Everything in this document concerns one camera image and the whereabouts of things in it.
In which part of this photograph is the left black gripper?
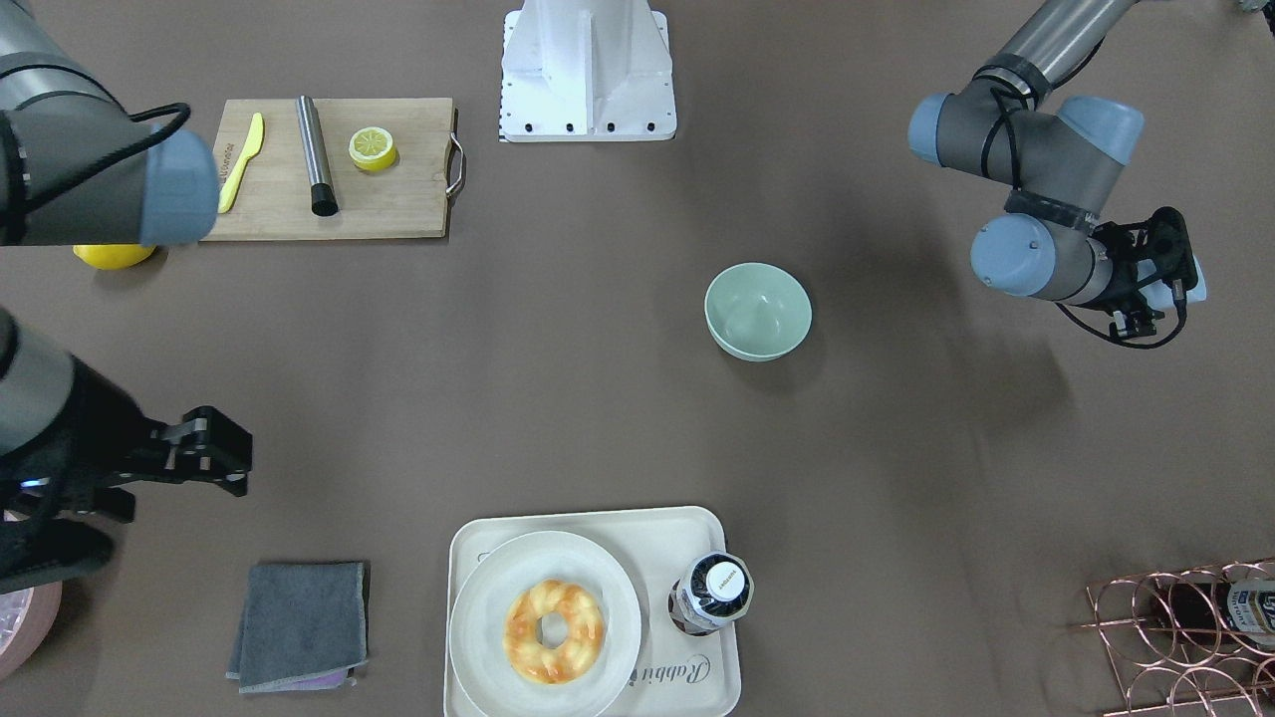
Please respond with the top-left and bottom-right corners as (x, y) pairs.
(1097, 207), (1196, 344)

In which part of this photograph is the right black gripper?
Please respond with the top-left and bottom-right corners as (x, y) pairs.
(60, 404), (254, 526)

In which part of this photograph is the blue cup with ice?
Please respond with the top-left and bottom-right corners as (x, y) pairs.
(1146, 262), (1207, 305)

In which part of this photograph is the green ceramic bowl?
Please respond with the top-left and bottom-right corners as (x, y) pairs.
(704, 262), (813, 362)

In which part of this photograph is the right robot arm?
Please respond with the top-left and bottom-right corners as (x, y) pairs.
(3, 1), (252, 526)

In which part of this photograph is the pink bowl with ice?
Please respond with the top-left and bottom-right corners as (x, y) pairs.
(1, 582), (62, 680)

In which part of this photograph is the grey folded cloth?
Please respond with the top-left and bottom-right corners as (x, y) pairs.
(226, 563), (368, 694)

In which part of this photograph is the yellow plastic knife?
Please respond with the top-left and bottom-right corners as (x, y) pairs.
(217, 114), (265, 214)

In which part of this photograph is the wooden cutting board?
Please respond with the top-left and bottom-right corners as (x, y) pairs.
(207, 97), (464, 242)

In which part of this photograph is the half lemon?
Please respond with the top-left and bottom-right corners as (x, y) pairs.
(348, 126), (399, 174)

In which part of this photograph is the bottle in rack upper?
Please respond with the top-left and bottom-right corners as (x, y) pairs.
(1150, 580), (1274, 656)

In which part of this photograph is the white plate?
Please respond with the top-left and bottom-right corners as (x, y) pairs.
(449, 531), (643, 716)

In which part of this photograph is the glazed donut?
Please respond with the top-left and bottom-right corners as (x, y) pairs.
(502, 580), (606, 685)

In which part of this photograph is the cream serving tray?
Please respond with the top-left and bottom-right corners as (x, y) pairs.
(442, 506), (743, 716)

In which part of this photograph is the tea bottle on tray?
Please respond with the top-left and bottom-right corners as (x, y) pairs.
(666, 551), (755, 637)

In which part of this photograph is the copper wire bottle rack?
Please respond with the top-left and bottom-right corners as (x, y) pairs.
(1080, 558), (1274, 716)

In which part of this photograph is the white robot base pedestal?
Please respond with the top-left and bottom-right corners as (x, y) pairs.
(499, 1), (678, 142)

